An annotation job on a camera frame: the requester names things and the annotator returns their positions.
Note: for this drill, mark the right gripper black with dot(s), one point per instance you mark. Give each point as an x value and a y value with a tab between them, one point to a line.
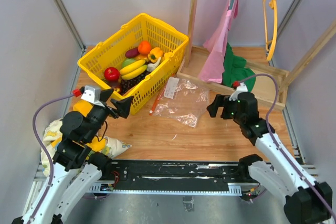
220	100

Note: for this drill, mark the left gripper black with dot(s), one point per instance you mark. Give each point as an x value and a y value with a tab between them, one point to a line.
123	105

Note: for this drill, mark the red apple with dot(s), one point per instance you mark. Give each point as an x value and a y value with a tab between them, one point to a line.
111	74

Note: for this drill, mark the clear zip top bag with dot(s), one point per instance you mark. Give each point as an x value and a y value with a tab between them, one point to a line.
181	100

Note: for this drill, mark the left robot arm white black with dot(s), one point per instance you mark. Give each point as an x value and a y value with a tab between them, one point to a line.
74	167

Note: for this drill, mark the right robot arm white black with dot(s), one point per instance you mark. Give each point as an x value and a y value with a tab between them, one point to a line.
304	199

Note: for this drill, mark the dark grape bunch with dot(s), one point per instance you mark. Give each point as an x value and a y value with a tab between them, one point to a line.
126	85

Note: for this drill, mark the pink shirt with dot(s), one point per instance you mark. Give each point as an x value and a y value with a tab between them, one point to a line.
213	67

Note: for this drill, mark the yellow banana bunch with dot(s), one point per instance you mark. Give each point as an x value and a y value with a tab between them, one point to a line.
133	70

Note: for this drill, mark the green cloth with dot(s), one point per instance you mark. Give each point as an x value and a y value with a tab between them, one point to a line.
234	68

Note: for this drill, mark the green round fruit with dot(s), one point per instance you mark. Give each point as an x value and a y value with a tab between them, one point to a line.
127	62

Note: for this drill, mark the patterned yellow white cloth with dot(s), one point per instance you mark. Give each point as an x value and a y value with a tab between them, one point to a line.
52	136

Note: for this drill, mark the white garlic bulb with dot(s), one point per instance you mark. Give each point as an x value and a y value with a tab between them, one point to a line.
152	66

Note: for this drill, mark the purple sweet potato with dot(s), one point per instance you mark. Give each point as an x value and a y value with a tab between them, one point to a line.
132	53

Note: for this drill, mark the orange mango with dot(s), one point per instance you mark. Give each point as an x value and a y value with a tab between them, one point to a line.
142	57

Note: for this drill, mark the wooden clothes rack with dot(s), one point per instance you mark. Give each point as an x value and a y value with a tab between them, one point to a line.
271	83

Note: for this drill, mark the yellow plastic basket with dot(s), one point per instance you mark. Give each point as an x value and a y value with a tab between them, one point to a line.
111	53

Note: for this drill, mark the orange fruit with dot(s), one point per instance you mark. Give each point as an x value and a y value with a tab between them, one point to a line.
144	48

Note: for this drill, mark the yellow bell pepper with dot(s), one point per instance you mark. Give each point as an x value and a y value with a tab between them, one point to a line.
155	54

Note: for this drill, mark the yellow clothes hanger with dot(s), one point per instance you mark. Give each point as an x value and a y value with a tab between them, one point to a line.
270	42

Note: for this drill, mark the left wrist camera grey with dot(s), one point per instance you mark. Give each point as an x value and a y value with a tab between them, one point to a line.
88	93

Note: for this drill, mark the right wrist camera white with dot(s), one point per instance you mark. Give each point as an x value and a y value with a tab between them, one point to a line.
239	88

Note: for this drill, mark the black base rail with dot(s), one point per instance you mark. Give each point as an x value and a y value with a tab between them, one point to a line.
175	178

